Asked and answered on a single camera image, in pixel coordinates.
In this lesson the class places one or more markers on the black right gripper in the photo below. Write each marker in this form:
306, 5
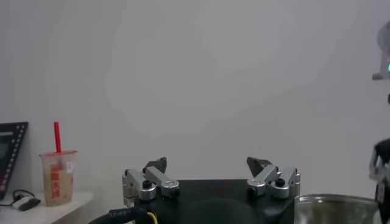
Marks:
384, 150

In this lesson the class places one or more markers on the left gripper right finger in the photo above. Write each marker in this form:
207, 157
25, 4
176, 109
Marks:
274, 184

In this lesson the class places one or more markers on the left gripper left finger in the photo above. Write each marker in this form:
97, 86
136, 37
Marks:
146, 185

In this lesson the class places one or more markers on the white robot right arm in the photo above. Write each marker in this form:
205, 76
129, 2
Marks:
385, 39

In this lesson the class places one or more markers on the stainless steel steamer basket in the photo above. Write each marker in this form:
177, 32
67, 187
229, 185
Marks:
335, 210

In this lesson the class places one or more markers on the milk tea plastic cup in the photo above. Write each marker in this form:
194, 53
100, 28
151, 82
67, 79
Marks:
58, 179

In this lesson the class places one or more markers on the red drinking straw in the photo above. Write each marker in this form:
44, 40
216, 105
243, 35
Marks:
57, 137

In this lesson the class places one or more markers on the white side table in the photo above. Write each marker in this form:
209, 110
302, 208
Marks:
45, 214

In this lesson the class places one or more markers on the small black white device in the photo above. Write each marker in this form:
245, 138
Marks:
27, 204

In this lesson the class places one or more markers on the black laptop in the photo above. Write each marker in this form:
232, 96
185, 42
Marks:
10, 152

